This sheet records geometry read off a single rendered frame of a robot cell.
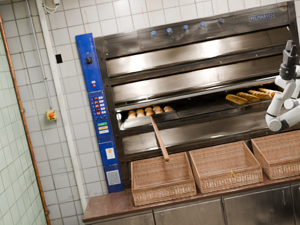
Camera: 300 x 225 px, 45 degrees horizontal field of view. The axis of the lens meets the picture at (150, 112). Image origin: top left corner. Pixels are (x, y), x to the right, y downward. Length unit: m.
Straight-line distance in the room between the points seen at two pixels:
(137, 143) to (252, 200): 1.20
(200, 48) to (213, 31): 0.20
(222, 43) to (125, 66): 0.96
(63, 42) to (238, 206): 2.18
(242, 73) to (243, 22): 0.48
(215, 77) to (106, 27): 1.15
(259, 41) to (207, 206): 1.63
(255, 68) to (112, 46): 1.39
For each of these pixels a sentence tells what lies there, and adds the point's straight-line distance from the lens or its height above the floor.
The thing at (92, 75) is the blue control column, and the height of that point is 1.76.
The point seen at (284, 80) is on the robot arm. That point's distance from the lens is 2.31.
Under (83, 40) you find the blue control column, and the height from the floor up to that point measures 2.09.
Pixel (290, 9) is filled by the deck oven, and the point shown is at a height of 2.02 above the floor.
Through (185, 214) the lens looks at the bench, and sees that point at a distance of 3.25.
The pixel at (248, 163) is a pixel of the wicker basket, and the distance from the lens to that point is 3.68.
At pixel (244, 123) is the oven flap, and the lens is 3.70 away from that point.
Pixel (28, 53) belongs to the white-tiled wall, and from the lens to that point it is 3.64.
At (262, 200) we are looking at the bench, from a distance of 3.36.
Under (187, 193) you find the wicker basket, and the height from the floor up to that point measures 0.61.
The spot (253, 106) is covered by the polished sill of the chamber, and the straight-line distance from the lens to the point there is 3.70.
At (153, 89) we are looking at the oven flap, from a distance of 3.50.
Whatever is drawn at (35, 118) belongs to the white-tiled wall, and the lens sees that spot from 3.67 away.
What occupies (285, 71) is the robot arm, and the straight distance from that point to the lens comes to 2.28.
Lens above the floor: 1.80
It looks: 8 degrees down
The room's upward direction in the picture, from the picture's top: 11 degrees counter-clockwise
